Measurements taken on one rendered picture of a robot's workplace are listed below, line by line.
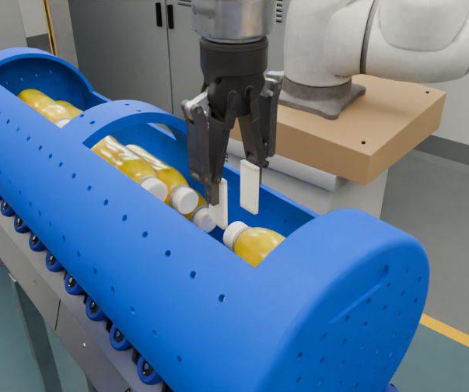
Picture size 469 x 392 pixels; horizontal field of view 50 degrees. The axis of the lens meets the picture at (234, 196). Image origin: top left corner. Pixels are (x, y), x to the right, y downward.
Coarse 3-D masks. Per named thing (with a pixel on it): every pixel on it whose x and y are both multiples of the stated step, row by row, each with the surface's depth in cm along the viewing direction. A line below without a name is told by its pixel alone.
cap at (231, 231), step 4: (232, 224) 68; (236, 224) 67; (240, 224) 68; (244, 224) 68; (228, 228) 67; (232, 228) 67; (236, 228) 67; (240, 228) 67; (228, 232) 67; (232, 232) 67; (236, 232) 66; (224, 236) 67; (228, 236) 67; (232, 236) 67; (224, 240) 68; (228, 240) 67; (232, 240) 67; (228, 244) 67
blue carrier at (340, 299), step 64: (0, 64) 95; (64, 64) 102; (0, 128) 80; (64, 128) 70; (128, 128) 102; (0, 192) 85; (64, 192) 64; (128, 192) 57; (64, 256) 66; (128, 256) 54; (192, 256) 48; (320, 256) 43; (384, 256) 46; (128, 320) 55; (192, 320) 46; (256, 320) 42; (320, 320) 42; (384, 320) 52; (192, 384) 47; (256, 384) 41; (320, 384) 48; (384, 384) 60
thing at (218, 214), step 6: (222, 180) 61; (222, 186) 61; (222, 192) 61; (222, 198) 62; (222, 204) 62; (210, 210) 65; (216, 210) 64; (222, 210) 62; (210, 216) 65; (216, 216) 64; (222, 216) 63; (216, 222) 65; (222, 222) 63; (222, 228) 64
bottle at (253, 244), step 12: (252, 228) 65; (264, 228) 65; (240, 240) 64; (252, 240) 63; (264, 240) 62; (276, 240) 62; (240, 252) 64; (252, 252) 62; (264, 252) 61; (252, 264) 62
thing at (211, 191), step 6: (192, 174) 59; (210, 174) 60; (198, 180) 59; (210, 180) 60; (210, 186) 61; (216, 186) 61; (210, 192) 61; (216, 192) 61; (210, 198) 62; (216, 198) 62; (210, 204) 62; (216, 204) 62
